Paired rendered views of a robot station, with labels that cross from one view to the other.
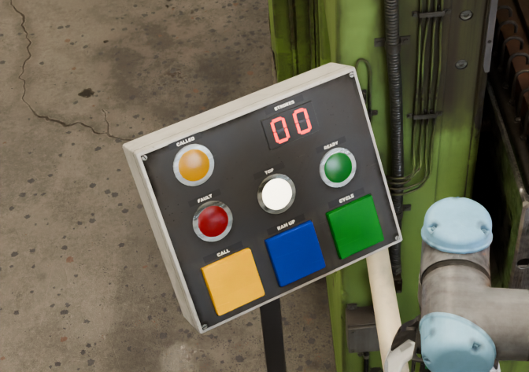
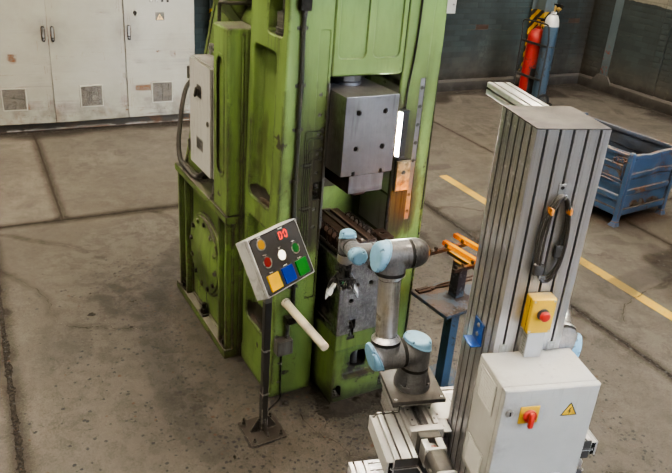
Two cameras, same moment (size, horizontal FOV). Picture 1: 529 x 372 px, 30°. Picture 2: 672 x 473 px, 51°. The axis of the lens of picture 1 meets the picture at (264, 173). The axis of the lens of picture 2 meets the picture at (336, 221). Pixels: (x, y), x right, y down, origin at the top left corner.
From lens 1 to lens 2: 213 cm
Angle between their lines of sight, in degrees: 33
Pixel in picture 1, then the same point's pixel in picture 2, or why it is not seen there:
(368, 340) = (285, 349)
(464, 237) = (351, 233)
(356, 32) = (283, 216)
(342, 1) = (279, 205)
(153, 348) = (178, 397)
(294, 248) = (289, 271)
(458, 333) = (359, 249)
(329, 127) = (291, 235)
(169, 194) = (256, 253)
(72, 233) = (115, 366)
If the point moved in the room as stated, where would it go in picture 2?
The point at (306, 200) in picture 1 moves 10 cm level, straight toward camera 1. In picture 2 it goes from (289, 257) to (298, 267)
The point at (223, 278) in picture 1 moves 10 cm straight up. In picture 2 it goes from (273, 280) to (273, 260)
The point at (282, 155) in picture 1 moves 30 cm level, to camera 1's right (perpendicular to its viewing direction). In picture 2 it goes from (281, 243) to (336, 232)
